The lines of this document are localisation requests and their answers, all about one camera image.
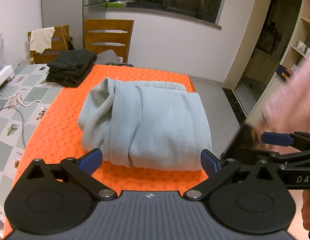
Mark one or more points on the green box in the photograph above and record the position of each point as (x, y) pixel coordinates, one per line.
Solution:
(116, 4)

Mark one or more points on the white bookshelf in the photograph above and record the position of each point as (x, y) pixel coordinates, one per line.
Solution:
(298, 30)

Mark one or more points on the white mug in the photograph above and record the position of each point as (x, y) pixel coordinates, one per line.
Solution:
(301, 45)

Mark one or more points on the pink garment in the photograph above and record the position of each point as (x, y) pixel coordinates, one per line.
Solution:
(295, 92)

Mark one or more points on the dark blue box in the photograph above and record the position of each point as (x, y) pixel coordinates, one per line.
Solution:
(283, 72)

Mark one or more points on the orange patterned mat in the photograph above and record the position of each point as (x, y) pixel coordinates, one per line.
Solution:
(69, 130)

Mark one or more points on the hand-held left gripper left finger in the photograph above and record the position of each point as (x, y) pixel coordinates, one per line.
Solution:
(91, 158)

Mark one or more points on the black folded clothes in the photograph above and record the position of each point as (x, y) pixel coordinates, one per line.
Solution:
(69, 67)

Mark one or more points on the beige cloth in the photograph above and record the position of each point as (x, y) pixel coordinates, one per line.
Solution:
(41, 40)

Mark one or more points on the light blue sweatshirt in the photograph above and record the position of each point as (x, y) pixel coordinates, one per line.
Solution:
(157, 120)

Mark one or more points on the low wooden cabinet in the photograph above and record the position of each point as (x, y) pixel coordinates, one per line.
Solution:
(262, 65)

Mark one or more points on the wooden chair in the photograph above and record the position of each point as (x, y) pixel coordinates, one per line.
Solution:
(57, 47)
(107, 26)

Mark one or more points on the white appliance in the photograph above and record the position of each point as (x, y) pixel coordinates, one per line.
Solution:
(3, 76)

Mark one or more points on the person's right hand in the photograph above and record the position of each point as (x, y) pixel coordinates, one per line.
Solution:
(309, 215)

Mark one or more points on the grey garment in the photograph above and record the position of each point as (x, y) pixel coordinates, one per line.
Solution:
(107, 57)

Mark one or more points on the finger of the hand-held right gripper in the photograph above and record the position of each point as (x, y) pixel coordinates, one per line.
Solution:
(275, 138)
(247, 142)

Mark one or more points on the checkered tablecloth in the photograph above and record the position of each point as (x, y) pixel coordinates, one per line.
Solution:
(29, 85)

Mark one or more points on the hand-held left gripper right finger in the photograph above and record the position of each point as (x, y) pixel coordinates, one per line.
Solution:
(208, 162)

